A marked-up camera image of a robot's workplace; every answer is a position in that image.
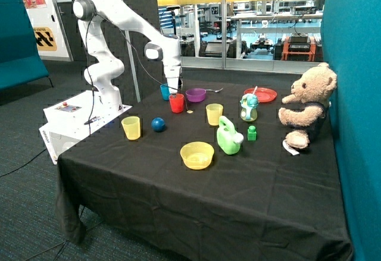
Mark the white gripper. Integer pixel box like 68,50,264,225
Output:
164,65,183,92

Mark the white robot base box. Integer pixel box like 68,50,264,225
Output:
39,90,131,164

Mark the blue plastic cup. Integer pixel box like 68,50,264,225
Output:
160,84,171,101

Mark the red plastic cup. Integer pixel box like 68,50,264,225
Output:
168,93,185,114

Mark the purple plastic bowl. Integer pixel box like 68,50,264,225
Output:
186,88,207,103

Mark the metal spoon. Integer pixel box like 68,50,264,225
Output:
205,88,223,93

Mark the dark blue ball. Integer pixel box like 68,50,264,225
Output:
151,117,166,133

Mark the yellow cup near centre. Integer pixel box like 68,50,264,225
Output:
206,103,223,126

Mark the yellow cup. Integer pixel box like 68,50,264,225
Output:
121,116,140,140
206,103,223,126

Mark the yellow cup on left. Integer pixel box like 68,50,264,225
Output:
121,116,140,140

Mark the teal baby sippy cup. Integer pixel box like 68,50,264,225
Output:
240,86,259,122

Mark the yellow plastic bowl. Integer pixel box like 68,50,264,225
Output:
180,141,214,170

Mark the green toy watering can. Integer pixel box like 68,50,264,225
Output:
216,115,244,155

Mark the red plastic plate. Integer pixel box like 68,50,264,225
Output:
254,87,277,103

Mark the green toy block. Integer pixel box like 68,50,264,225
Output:
247,125,257,141

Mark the black tablecloth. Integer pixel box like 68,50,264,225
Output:
55,92,354,260

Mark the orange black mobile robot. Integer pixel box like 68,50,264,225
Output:
273,33,323,62

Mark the brown teddy bear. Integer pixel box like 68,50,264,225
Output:
278,62,337,155

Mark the teal bench seat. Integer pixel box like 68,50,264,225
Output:
0,0,49,90

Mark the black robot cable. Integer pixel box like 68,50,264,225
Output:
84,11,170,137

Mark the yellow black wall sign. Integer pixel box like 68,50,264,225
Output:
33,27,57,52

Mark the black floor cable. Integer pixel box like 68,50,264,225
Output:
0,147,48,178

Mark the teal partition wall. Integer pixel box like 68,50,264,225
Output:
321,0,380,260

